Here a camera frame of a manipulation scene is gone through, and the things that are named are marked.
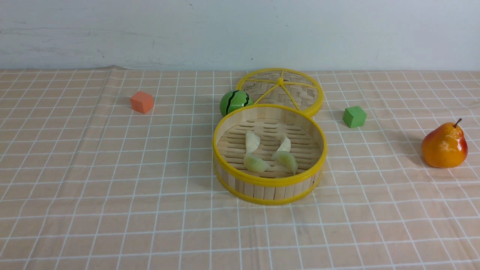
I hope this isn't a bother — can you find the white dumpling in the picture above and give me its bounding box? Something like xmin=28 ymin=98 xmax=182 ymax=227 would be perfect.
xmin=277 ymin=134 xmax=291 ymax=152
xmin=245 ymin=130 xmax=261 ymax=153

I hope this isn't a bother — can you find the pale green dumpling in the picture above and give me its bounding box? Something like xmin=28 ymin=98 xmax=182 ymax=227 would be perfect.
xmin=243 ymin=153 xmax=271 ymax=173
xmin=271 ymin=150 xmax=298 ymax=175

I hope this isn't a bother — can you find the bamboo steamer tray yellow rim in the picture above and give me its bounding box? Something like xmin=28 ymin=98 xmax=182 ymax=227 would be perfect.
xmin=212 ymin=104 xmax=327 ymax=205

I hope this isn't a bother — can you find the woven bamboo steamer lid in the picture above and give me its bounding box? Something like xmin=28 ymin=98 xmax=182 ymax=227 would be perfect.
xmin=235 ymin=68 xmax=324 ymax=117

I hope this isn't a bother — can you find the green toy watermelon ball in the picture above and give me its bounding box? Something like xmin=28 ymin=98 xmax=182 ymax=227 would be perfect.
xmin=219 ymin=90 xmax=253 ymax=117

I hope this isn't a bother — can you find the orange foam cube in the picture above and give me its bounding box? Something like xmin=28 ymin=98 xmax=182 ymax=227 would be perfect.
xmin=130 ymin=91 xmax=155 ymax=114

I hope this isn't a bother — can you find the green foam cube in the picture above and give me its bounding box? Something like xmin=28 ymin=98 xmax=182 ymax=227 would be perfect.
xmin=342 ymin=106 xmax=367 ymax=128

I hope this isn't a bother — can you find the checked beige tablecloth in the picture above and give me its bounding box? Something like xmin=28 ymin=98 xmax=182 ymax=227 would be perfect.
xmin=0 ymin=67 xmax=480 ymax=270

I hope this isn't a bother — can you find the orange red toy pear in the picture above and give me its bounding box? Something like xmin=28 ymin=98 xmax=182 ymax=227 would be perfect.
xmin=421 ymin=118 xmax=468 ymax=168

